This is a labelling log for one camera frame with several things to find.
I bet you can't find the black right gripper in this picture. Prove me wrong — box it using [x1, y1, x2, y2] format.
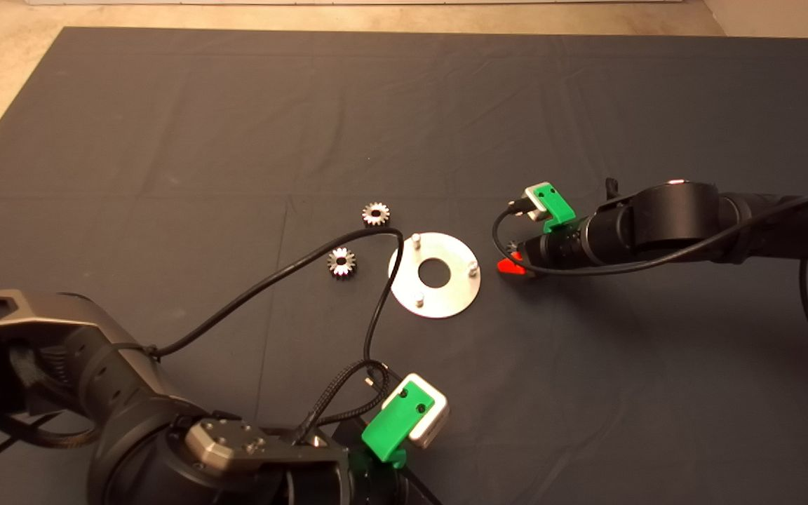
[497, 235, 566, 276]

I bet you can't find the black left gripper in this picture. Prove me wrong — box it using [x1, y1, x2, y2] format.
[334, 419, 445, 505]

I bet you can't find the round metal carrier plate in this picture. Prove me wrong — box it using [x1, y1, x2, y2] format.
[388, 232, 482, 319]

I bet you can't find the dark grey table cloth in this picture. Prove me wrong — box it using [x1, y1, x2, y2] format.
[0, 27, 808, 505]

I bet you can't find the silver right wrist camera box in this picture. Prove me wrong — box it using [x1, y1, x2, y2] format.
[509, 184, 552, 222]

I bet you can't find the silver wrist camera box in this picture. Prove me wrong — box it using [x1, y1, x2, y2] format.
[509, 184, 552, 222]
[381, 373, 450, 450]

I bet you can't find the green left camera mount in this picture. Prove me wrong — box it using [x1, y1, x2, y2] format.
[362, 382, 436, 469]

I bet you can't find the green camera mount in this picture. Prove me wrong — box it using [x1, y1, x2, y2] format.
[362, 382, 436, 469]
[529, 182, 577, 234]

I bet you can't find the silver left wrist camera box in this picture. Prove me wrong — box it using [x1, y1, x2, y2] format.
[381, 373, 450, 450]

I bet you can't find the smooth black right camera cable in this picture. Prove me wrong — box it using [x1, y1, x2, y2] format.
[492, 191, 808, 377]

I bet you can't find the smooth black camera cable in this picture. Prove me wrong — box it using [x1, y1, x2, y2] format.
[143, 227, 405, 386]
[492, 191, 808, 377]

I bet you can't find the green right camera mount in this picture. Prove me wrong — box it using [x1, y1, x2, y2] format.
[529, 182, 577, 234]

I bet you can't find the thin braided left wrist cable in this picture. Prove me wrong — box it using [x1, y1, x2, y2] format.
[299, 359, 394, 443]

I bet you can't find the smooth black left camera cable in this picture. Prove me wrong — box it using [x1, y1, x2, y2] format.
[143, 227, 405, 386]

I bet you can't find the thick braided left arm cable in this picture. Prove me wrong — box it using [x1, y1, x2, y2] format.
[0, 410, 103, 450]

